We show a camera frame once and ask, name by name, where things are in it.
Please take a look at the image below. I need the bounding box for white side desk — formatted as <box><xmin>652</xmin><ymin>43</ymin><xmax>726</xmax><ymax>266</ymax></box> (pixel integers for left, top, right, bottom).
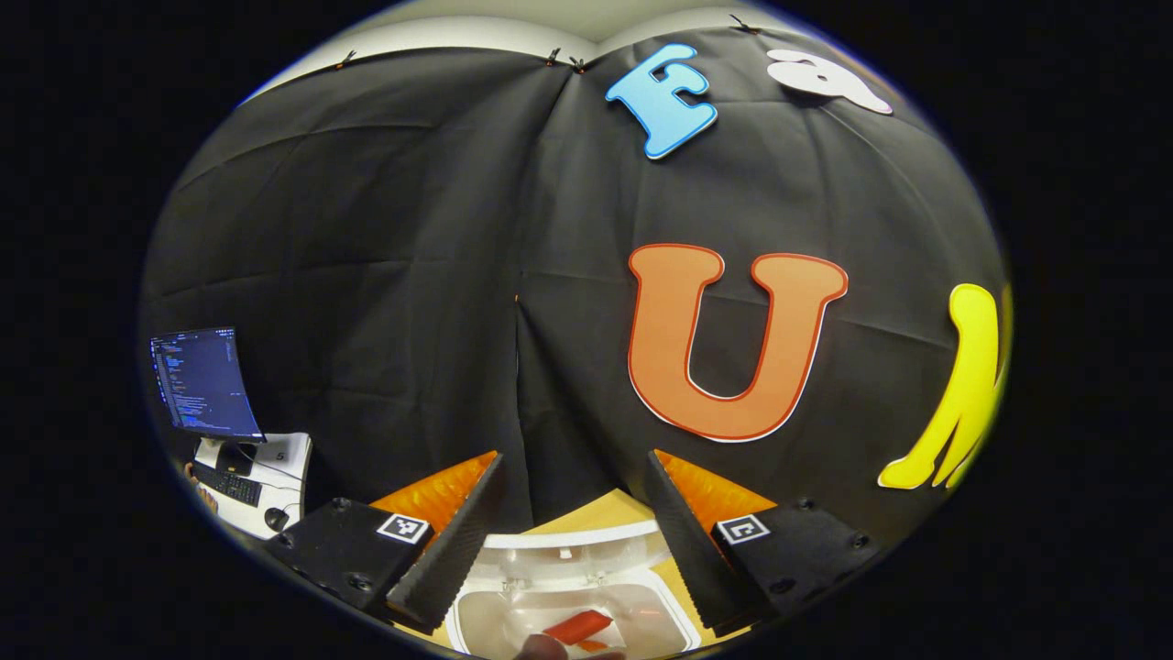
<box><xmin>188</xmin><ymin>433</ymin><xmax>314</xmax><ymax>540</ymax></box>

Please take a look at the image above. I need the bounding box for white desktop garbage bin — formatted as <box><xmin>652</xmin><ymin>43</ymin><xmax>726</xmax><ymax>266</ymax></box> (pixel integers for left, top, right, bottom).
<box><xmin>447</xmin><ymin>521</ymin><xmax>702</xmax><ymax>660</ymax></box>

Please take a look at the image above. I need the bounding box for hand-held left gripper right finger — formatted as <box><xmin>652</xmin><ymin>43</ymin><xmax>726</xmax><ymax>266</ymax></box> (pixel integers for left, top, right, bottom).
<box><xmin>644</xmin><ymin>449</ymin><xmax>882</xmax><ymax>638</ymax></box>

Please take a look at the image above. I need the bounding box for black backdrop cloth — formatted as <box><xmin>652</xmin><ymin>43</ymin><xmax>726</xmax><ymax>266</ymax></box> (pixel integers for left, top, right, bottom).
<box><xmin>137</xmin><ymin>23</ymin><xmax>1014</xmax><ymax>551</ymax></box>

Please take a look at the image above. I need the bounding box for black keyboard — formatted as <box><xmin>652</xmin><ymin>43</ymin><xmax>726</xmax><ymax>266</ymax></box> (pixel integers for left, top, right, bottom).
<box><xmin>190</xmin><ymin>461</ymin><xmax>264</xmax><ymax>508</ymax></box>

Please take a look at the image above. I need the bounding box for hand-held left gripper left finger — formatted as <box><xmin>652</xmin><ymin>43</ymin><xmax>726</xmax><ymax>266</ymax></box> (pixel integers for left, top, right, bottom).
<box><xmin>266</xmin><ymin>449</ymin><xmax>507</xmax><ymax>633</ymax></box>

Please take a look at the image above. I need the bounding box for red pop can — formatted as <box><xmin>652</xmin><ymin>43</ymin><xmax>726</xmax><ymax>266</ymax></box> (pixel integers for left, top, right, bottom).
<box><xmin>543</xmin><ymin>610</ymin><xmax>615</xmax><ymax>645</ymax></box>

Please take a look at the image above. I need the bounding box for computer monitor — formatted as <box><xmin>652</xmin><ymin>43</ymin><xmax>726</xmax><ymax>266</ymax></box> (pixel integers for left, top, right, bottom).
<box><xmin>149</xmin><ymin>327</ymin><xmax>267</xmax><ymax>478</ymax></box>

